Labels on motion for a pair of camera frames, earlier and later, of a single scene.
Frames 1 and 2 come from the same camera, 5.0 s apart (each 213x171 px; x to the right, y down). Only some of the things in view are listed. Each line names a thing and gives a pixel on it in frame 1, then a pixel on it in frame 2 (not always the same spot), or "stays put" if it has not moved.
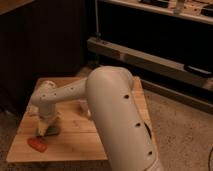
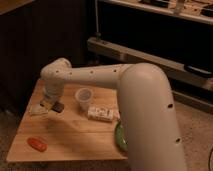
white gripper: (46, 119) to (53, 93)
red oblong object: (38, 143) stays put
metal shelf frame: (116, 54) stays put
